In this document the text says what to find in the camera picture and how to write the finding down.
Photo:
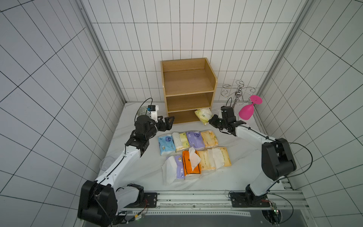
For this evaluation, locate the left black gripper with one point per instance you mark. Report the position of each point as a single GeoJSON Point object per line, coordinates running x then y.
{"type": "Point", "coordinates": [168, 126]}

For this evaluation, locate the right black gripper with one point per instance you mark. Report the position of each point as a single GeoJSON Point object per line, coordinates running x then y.
{"type": "Point", "coordinates": [221, 123]}

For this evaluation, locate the white green tissue pack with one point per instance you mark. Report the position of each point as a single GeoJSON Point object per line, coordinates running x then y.
{"type": "Point", "coordinates": [180, 141]}

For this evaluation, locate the blue tissue pack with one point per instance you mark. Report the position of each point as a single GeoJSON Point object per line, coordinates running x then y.
{"type": "Point", "coordinates": [166, 145]}

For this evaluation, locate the beige tissue pack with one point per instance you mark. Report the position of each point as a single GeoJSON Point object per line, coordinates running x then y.
{"type": "Point", "coordinates": [207, 163]}

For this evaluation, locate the orange tissue box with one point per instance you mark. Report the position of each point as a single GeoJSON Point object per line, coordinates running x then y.
{"type": "Point", "coordinates": [191, 163]}

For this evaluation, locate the purple white tissue pack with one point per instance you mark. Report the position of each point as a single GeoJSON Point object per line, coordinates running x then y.
{"type": "Point", "coordinates": [173, 170]}

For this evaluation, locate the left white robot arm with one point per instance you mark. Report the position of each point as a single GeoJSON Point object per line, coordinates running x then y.
{"type": "Point", "coordinates": [101, 198]}

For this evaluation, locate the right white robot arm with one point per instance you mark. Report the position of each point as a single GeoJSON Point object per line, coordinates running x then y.
{"type": "Point", "coordinates": [277, 161]}

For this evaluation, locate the wooden three-tier shelf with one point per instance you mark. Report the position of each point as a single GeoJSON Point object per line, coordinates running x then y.
{"type": "Point", "coordinates": [188, 85]}

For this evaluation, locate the pink plastic wine glass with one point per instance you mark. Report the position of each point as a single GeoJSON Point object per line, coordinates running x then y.
{"type": "Point", "coordinates": [247, 111]}

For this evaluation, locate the chrome glass holder stand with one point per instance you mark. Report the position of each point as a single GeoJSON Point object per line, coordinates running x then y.
{"type": "Point", "coordinates": [239, 94]}

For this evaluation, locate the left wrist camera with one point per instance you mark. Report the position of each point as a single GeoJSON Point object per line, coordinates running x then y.
{"type": "Point", "coordinates": [152, 112]}

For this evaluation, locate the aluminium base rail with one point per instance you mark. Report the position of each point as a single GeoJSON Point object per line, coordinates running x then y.
{"type": "Point", "coordinates": [203, 203]}

